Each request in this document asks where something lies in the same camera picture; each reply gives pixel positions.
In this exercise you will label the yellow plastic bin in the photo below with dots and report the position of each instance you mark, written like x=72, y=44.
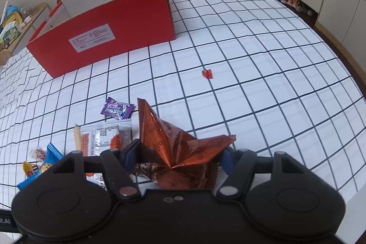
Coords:
x=11, y=16

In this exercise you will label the red cardboard box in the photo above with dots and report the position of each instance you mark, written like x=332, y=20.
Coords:
x=128, y=32

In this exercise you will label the white checked tablecloth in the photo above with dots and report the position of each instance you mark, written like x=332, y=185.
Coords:
x=257, y=61

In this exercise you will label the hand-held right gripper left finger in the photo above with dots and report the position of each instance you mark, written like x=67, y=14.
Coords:
x=132, y=154

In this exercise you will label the small white red candy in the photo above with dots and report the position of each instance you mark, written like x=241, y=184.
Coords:
x=38, y=153

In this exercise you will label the brown foil snack packet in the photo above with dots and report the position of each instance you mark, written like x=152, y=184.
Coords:
x=171, y=146

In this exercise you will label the purple candy wrapper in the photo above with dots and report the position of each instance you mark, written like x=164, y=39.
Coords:
x=117, y=109

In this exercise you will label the wooden sideboard with drawers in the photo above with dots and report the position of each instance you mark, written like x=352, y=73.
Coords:
x=31, y=24

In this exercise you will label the white orange snack packet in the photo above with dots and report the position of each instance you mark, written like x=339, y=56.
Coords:
x=97, y=138

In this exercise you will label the green printed tissue box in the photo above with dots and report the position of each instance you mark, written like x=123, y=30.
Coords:
x=10, y=32

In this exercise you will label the cream wooden stick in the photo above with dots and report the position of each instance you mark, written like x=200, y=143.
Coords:
x=77, y=136

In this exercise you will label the tall white cabinet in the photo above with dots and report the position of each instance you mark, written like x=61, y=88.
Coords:
x=343, y=4

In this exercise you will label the blue container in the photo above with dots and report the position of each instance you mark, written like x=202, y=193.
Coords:
x=12, y=8

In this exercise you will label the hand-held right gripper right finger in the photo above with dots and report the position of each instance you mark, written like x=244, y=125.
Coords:
x=227, y=161

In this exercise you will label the light round wooden object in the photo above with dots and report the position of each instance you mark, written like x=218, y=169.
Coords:
x=4, y=56

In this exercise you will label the blue snack packet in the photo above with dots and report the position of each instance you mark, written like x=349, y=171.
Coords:
x=53, y=154

